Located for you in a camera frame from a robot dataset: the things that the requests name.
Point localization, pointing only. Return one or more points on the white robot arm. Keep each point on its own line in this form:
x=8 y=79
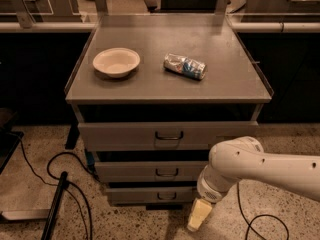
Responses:
x=244 y=158

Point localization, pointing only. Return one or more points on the white paper bowl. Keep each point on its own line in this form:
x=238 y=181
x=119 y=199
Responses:
x=116 y=62

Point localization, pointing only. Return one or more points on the crushed silver blue can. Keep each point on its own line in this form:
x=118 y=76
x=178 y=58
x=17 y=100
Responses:
x=186 y=66

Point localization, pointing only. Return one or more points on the white horizontal rail pipe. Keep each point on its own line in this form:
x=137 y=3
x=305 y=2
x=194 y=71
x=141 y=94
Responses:
x=9 y=27

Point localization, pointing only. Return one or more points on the black metal bar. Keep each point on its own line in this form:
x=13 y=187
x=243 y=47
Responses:
x=50 y=222

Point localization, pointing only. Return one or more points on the grey drawer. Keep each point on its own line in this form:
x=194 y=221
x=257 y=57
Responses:
x=146 y=136
x=159 y=171
x=151 y=195

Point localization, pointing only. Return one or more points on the grey drawer cabinet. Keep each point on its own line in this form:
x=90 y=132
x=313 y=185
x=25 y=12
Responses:
x=231 y=90

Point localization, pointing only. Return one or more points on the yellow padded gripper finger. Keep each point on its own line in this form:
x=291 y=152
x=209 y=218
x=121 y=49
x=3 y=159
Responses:
x=199 y=212

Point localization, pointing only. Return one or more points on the grey bottom drawer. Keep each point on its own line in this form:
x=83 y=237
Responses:
x=151 y=195

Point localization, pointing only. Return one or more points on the grey top drawer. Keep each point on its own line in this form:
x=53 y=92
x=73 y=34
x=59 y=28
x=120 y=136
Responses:
x=146 y=136

